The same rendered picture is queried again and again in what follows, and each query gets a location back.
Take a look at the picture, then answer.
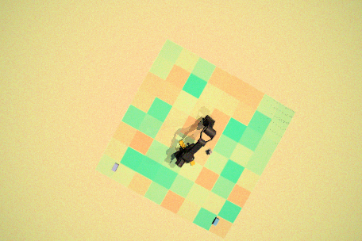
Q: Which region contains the small blue flat block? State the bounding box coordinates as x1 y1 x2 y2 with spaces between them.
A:
212 217 219 226

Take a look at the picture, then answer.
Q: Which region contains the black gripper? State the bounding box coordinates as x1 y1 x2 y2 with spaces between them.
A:
174 143 194 160

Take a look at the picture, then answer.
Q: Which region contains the yellow bar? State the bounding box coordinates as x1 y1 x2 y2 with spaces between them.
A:
179 140 195 166

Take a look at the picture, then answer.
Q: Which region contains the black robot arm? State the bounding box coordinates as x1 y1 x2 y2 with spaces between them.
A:
175 115 217 168

